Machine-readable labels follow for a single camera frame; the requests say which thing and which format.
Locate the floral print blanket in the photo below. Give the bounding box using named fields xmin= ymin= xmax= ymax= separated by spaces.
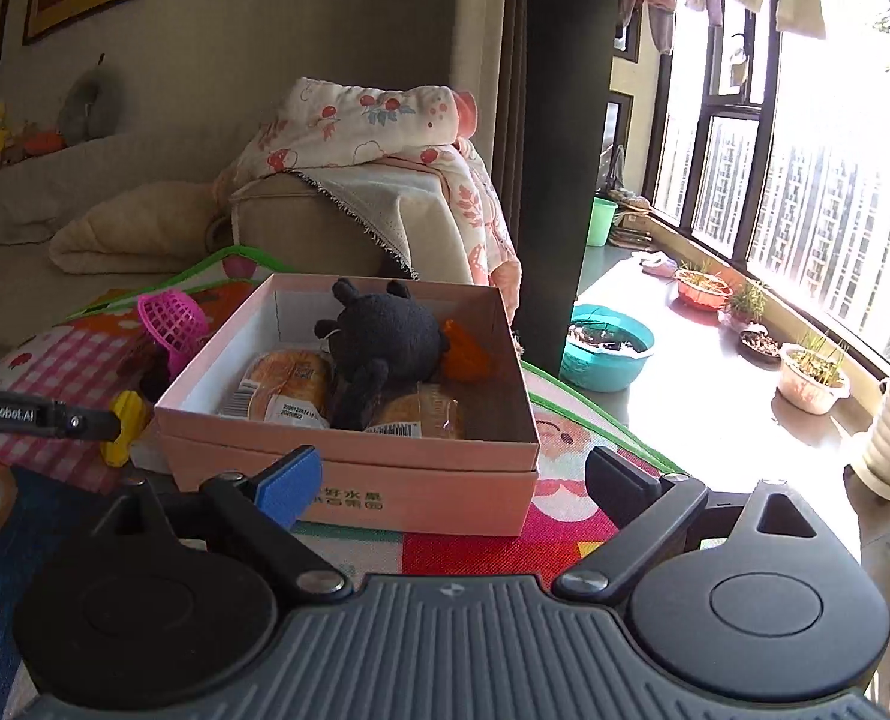
xmin=216 ymin=76 xmax=522 ymax=295

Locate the teal plastic basin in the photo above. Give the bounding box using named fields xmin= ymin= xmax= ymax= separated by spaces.
xmin=560 ymin=304 xmax=656 ymax=394

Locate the wrapped bread packet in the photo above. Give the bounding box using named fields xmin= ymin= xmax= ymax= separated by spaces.
xmin=218 ymin=349 xmax=335 ymax=427
xmin=365 ymin=382 xmax=465 ymax=442

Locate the dark window frame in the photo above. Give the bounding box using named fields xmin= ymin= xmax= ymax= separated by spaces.
xmin=642 ymin=0 xmax=890 ymax=383

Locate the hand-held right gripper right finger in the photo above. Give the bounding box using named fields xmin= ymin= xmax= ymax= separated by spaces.
xmin=553 ymin=445 xmax=830 ymax=605

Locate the black plush toy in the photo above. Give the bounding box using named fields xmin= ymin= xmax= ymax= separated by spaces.
xmin=314 ymin=277 xmax=450 ymax=433

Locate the dark shallow plant bowl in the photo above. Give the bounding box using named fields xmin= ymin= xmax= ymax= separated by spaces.
xmin=739 ymin=328 xmax=783 ymax=365

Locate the grey fringed cloth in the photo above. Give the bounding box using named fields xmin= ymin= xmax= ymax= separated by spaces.
xmin=295 ymin=161 xmax=447 ymax=283

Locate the pink hanging garment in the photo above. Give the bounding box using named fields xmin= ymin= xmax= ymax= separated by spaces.
xmin=620 ymin=0 xmax=680 ymax=55

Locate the white pot with sprouts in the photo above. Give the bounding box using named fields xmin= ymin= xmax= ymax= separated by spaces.
xmin=776 ymin=337 xmax=853 ymax=416

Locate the pink toy basket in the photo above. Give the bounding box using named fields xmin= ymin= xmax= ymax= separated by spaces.
xmin=136 ymin=289 xmax=211 ymax=377

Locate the green plastic bucket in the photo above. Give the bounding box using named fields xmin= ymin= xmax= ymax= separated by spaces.
xmin=586 ymin=196 xmax=620 ymax=248

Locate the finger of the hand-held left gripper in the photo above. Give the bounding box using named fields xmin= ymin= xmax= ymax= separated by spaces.
xmin=46 ymin=399 xmax=122 ymax=442

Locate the beige sofa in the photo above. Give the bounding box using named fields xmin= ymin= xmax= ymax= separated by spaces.
xmin=0 ymin=127 xmax=447 ymax=365

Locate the red plant pot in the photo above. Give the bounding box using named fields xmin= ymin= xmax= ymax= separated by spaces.
xmin=675 ymin=264 xmax=735 ymax=313

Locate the pink cardboard box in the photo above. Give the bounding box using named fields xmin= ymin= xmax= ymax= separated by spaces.
xmin=152 ymin=272 xmax=541 ymax=539

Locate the small green potted plant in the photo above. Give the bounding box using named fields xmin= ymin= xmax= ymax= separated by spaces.
xmin=725 ymin=279 xmax=770 ymax=328

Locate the beige curtain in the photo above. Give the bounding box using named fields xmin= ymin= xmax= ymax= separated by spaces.
xmin=454 ymin=0 xmax=530 ymax=260

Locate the yellow plastic toy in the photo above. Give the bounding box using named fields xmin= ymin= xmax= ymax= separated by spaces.
xmin=100 ymin=390 xmax=154 ymax=467

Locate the orange plastic toy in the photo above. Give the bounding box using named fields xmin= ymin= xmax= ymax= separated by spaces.
xmin=439 ymin=319 xmax=500 ymax=383

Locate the orange plush toy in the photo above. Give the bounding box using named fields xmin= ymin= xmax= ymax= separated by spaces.
xmin=17 ymin=124 xmax=68 ymax=158

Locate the grey neck pillow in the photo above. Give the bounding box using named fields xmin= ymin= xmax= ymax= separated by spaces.
xmin=58 ymin=52 xmax=125 ymax=148

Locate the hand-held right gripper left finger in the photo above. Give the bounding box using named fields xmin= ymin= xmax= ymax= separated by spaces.
xmin=96 ymin=445 xmax=353 ymax=605

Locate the colourful cartoon play mat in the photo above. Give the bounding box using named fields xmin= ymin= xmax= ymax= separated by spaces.
xmin=0 ymin=244 xmax=687 ymax=720

